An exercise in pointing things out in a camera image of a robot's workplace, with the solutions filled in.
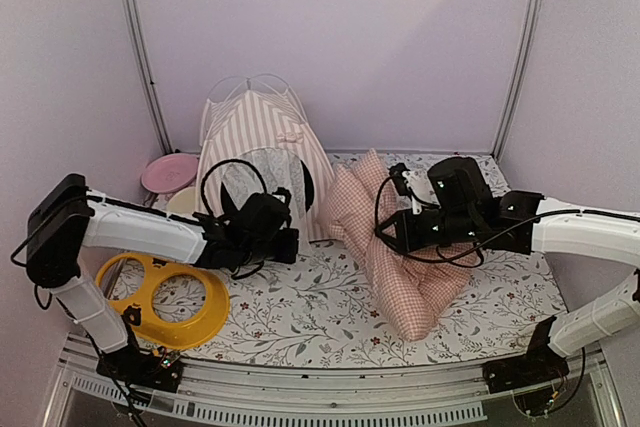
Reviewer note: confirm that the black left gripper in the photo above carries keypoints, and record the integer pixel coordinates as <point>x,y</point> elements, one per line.
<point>289,254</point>

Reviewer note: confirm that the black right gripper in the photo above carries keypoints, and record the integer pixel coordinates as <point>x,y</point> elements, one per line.
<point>406,240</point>

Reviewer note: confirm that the pink gingham cushion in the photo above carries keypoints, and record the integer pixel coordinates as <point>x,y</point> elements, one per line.
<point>411,295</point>

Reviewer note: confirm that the cream cat-ear pet bowl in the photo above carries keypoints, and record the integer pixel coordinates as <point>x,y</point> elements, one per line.
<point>183,203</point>

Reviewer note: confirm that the striped pet tent fabric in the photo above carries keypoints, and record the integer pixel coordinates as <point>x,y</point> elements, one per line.
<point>257,142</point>

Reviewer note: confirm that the yellow double bowl holder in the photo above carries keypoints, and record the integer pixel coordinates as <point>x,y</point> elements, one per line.
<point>169,304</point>

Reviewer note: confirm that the white flexible tent pole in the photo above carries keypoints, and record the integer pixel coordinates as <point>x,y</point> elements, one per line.
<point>228,87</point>

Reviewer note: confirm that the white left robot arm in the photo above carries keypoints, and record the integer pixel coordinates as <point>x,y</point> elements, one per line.
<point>73,217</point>

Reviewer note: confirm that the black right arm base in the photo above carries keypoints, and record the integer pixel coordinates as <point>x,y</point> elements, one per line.
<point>536,365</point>

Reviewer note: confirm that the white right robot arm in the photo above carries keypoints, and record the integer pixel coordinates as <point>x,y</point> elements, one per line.
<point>568,235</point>

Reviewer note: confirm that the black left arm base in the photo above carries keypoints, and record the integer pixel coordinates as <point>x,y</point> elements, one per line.
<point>160,369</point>

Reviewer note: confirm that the pink bowl behind tent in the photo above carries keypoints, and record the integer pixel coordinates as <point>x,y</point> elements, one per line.
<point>170,173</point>

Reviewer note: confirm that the front aluminium rail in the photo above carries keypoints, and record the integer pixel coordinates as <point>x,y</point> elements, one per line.
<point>226,394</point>

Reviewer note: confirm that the left aluminium frame post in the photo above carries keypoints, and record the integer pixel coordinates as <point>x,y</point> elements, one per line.
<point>143,65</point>

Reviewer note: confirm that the aluminium frame post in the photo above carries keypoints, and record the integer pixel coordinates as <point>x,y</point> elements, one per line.
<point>516,83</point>
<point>143,65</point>

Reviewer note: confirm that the right aluminium frame post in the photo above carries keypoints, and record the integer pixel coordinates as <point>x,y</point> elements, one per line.
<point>516,83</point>

